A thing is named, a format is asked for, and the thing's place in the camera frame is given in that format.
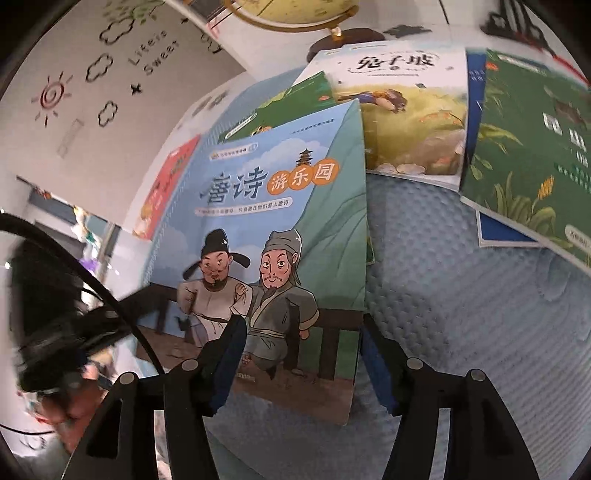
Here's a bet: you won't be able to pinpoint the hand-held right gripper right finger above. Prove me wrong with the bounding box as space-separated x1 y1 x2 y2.
361 313 541 480

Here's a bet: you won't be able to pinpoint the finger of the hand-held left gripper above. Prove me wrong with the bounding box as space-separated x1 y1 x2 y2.
83 286 160 337

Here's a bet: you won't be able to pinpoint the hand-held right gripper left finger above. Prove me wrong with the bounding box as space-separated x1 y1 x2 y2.
65 314 250 480

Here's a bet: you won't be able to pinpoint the light blue cartoon figures book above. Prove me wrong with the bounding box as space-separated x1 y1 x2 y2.
148 99 370 425

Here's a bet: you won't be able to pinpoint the white book yellow field cover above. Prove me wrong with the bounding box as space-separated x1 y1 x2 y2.
293 46 469 190

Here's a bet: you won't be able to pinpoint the olive green book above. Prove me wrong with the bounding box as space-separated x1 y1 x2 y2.
217 74 376 265

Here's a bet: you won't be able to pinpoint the dark blue book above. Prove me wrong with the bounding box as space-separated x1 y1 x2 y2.
464 48 550 248

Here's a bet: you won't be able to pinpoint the person's left hand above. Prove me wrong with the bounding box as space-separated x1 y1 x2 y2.
44 369 112 444

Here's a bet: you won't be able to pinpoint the light blue textured mat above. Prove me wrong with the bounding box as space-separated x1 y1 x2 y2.
203 173 591 480

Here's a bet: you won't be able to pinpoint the red cover book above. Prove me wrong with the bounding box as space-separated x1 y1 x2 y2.
133 136 201 241

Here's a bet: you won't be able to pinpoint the dark green plant cover book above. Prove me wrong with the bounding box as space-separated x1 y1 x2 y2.
459 48 591 268

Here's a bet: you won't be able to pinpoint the yellow globe on wooden base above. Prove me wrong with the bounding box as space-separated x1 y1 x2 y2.
224 0 386 58

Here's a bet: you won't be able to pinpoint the red flower ornament on stand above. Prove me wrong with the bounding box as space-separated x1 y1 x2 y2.
485 9 555 51

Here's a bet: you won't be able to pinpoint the black cable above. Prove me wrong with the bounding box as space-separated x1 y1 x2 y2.
0 212 164 374

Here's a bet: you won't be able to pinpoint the black wall stickers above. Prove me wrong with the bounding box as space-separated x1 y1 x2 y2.
30 0 195 158

